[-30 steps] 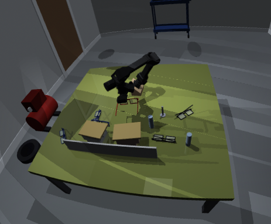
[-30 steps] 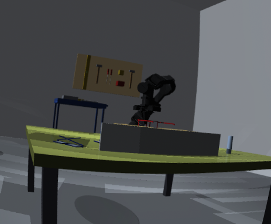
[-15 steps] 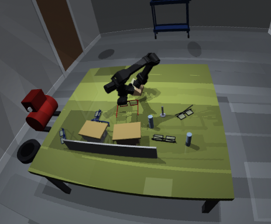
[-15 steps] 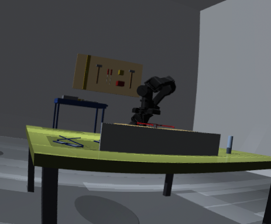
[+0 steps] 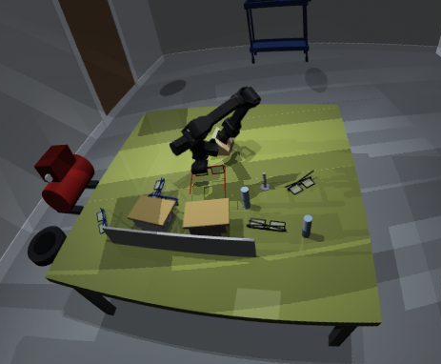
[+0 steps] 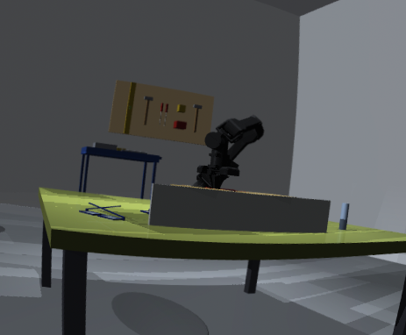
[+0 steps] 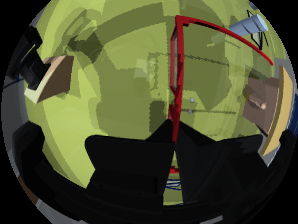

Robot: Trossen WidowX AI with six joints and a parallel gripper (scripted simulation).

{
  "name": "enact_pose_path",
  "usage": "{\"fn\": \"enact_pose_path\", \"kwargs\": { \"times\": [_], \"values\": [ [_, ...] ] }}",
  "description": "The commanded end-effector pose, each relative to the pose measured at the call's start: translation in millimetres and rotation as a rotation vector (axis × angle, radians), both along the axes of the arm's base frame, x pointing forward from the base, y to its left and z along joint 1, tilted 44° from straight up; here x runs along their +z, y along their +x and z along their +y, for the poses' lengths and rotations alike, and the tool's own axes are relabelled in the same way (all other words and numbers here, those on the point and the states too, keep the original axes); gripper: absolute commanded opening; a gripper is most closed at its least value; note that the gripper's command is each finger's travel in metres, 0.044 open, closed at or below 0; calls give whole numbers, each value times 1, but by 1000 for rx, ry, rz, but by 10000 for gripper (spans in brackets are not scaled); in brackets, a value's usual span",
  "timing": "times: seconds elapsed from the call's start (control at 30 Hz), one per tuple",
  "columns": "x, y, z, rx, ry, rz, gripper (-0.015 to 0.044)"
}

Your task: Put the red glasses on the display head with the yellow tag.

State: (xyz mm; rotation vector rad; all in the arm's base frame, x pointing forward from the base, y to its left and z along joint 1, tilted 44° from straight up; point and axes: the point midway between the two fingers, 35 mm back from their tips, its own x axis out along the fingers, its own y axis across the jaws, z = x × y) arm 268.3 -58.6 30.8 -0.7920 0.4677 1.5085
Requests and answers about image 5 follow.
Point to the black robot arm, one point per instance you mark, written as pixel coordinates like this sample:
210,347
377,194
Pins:
201,127

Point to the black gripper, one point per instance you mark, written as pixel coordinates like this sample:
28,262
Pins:
200,165

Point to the grey rectangular panel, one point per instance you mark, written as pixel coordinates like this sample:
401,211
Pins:
185,243

